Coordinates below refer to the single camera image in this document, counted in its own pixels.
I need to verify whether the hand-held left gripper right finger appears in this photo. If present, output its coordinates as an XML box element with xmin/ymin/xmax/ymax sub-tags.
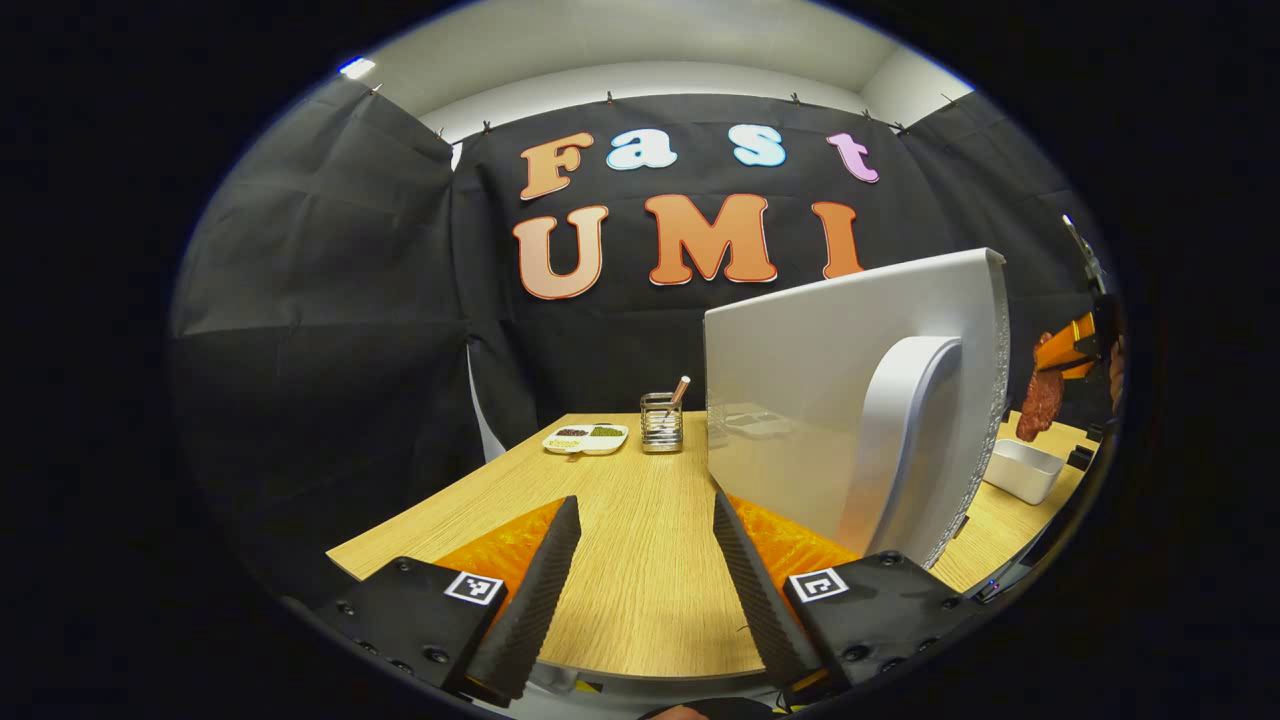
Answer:
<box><xmin>712</xmin><ymin>488</ymin><xmax>986</xmax><ymax>701</ymax></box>

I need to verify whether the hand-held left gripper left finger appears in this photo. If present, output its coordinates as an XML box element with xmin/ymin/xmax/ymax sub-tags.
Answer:
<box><xmin>330</xmin><ymin>495</ymin><xmax>583</xmax><ymax>709</ymax></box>

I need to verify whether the reddish brown meat piece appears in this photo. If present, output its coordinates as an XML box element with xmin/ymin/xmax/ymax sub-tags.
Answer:
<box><xmin>1015</xmin><ymin>372</ymin><xmax>1066</xmax><ymax>443</ymax></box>

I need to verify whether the white microwave oven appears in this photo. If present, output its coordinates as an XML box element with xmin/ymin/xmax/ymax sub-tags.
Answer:
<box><xmin>703</xmin><ymin>247</ymin><xmax>1011</xmax><ymax>571</ymax></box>

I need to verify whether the white rectangular tray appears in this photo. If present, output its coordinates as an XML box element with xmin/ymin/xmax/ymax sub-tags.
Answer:
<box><xmin>983</xmin><ymin>438</ymin><xmax>1066</xmax><ymax>505</ymax></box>

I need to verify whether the white divided dish of beans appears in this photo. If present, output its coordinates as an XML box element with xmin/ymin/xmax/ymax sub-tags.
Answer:
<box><xmin>542</xmin><ymin>423</ymin><xmax>630</xmax><ymax>458</ymax></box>

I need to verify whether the black backdrop cloth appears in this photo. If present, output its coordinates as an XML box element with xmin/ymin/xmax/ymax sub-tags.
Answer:
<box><xmin>168</xmin><ymin>75</ymin><xmax>1121</xmax><ymax>601</ymax></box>

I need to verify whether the row of small cloth clips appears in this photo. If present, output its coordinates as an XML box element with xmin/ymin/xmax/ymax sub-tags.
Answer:
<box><xmin>365</xmin><ymin>83</ymin><xmax>961</xmax><ymax>136</ymax></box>

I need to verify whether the metal wire utensil holder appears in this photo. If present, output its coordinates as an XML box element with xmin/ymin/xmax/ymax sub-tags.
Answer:
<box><xmin>640</xmin><ymin>392</ymin><xmax>685</xmax><ymax>455</ymax></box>

